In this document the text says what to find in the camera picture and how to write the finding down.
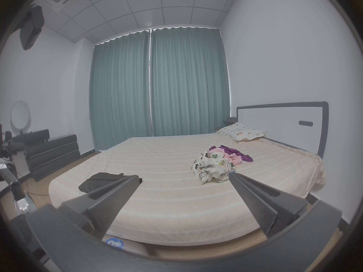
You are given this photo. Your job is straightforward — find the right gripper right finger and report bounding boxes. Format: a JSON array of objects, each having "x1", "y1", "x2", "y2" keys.
[{"x1": 228, "y1": 173, "x2": 308, "y2": 236}]

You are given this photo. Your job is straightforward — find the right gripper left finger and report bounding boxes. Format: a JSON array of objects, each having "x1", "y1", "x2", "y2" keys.
[{"x1": 60, "y1": 175, "x2": 139, "y2": 240}]

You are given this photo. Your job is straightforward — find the black T-shirt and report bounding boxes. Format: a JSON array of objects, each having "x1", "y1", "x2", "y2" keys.
[{"x1": 78, "y1": 172, "x2": 142, "y2": 193}]

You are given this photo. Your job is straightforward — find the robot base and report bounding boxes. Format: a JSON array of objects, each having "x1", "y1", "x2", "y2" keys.
[{"x1": 102, "y1": 235, "x2": 149, "y2": 257}]

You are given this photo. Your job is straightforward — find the bed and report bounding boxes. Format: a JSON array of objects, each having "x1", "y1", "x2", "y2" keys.
[{"x1": 48, "y1": 101, "x2": 329, "y2": 247}]

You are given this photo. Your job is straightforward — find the pink garment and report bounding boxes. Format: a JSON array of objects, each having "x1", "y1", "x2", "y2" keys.
[{"x1": 208, "y1": 148, "x2": 243, "y2": 165}]

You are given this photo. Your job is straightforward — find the purple garment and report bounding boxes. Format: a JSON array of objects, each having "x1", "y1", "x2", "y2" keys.
[{"x1": 209, "y1": 145, "x2": 254, "y2": 163}]

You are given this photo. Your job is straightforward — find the white printed garment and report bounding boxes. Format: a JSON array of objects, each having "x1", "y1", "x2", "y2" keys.
[{"x1": 191, "y1": 151, "x2": 237, "y2": 185}]

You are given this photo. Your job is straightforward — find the white printed pillow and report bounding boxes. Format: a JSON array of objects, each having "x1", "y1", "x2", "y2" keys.
[{"x1": 218, "y1": 123, "x2": 266, "y2": 141}]

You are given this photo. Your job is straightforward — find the grey bedside table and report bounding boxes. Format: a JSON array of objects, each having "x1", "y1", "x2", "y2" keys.
[{"x1": 215, "y1": 117, "x2": 237, "y2": 132}]

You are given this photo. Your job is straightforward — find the blue-green curtain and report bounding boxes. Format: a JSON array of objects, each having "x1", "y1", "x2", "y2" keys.
[
  {"x1": 150, "y1": 27, "x2": 231, "y2": 137},
  {"x1": 89, "y1": 30, "x2": 154, "y2": 152}
]

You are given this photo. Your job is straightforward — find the white round mirror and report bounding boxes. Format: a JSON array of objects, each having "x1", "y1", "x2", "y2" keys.
[{"x1": 10, "y1": 100, "x2": 31, "y2": 133}]

